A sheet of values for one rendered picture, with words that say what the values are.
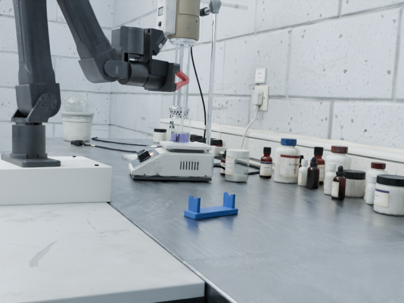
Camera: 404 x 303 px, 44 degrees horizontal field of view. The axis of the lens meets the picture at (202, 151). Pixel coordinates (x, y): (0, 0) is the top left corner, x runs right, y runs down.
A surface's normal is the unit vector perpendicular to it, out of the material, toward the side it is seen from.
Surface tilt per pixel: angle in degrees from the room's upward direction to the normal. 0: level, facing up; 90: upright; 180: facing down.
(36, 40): 88
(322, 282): 0
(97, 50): 88
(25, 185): 90
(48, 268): 0
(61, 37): 90
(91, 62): 119
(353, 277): 0
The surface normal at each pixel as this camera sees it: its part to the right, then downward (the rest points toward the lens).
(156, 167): 0.21, 0.11
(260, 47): -0.90, -0.01
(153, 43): 0.73, 0.11
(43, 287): 0.06, -0.99
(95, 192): 0.42, 0.11
